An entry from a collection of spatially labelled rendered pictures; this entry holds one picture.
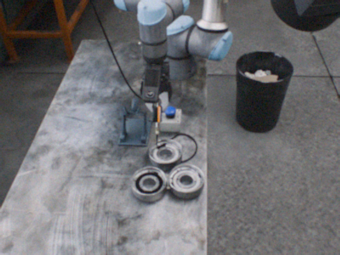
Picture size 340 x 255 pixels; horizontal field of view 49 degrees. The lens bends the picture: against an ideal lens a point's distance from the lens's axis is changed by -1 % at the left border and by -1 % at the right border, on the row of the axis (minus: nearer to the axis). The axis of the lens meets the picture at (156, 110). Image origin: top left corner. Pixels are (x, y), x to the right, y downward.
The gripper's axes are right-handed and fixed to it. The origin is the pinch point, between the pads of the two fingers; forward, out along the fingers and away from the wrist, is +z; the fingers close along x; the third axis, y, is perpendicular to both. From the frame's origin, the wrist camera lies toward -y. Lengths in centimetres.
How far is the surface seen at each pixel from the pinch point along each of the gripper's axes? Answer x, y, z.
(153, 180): -0.5, -18.9, 11.2
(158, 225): -3.3, -32.6, 13.2
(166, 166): -3.8, -13.6, 10.4
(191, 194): -11.9, -23.6, 10.5
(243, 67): -38, 112, 58
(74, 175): 24.9, -17.2, 13.3
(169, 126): -2.9, 4.1, 10.5
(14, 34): 141, 166, 67
